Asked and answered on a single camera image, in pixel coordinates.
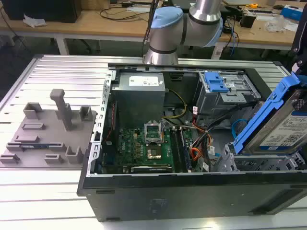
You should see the green RAM stick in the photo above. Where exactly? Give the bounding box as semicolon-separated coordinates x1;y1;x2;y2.
20;143;52;148

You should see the blue disk data wire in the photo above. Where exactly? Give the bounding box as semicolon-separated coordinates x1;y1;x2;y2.
231;118;249;144

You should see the black wire bundle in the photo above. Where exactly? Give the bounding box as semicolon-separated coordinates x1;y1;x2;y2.
191;130;213;172

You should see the grey parts rack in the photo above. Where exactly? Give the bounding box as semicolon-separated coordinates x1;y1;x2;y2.
0;88;98;168

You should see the hard disk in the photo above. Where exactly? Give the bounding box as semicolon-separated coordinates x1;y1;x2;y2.
231;70;307;155

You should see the small black box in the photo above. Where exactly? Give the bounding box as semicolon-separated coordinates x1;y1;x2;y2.
239;11;256;28

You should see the red orange yellow power wire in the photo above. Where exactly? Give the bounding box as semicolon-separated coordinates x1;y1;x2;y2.
190;146;201;166

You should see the large black box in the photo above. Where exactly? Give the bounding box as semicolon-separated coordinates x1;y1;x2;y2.
2;0;82;23

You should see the grey power supply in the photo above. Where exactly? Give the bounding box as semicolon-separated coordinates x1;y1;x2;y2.
111;71;166;123

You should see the metal optical drive cage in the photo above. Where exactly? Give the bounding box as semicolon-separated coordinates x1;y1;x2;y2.
195;70;261;115

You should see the blue cardboard box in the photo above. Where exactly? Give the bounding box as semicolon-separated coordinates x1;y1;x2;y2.
280;4;304;21

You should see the thin orange wire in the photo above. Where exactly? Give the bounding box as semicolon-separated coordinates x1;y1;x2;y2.
191;124;214;146

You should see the crumpled white paper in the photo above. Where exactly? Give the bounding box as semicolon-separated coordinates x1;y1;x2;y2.
23;13;47;27

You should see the black sleeved data wire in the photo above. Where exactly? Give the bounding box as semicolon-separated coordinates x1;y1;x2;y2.
207;100;262;132

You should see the yellow black wire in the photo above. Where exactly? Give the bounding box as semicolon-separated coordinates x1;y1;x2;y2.
164;88;188;119

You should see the clear plastic bag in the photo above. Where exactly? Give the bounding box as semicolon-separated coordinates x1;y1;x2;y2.
265;16;292;33

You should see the wooden desk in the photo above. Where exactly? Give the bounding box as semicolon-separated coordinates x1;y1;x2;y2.
0;0;307;57

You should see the metal disk bay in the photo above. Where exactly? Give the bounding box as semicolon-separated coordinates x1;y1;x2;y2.
220;141;307;173

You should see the green motherboard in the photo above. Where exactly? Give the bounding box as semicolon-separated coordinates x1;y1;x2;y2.
102;126;200;173

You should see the blue drive cage latch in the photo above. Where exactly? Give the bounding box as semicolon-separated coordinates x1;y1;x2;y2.
205;71;228;93

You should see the black graphics card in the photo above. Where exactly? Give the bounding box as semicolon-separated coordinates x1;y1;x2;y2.
130;165;173;173

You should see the CPU socket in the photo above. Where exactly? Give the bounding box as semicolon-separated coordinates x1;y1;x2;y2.
146;148;163;160

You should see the black PC case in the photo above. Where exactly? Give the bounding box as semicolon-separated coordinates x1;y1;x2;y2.
76;62;307;222

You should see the metal socket cover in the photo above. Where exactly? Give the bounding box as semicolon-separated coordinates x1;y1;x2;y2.
143;122;162;145

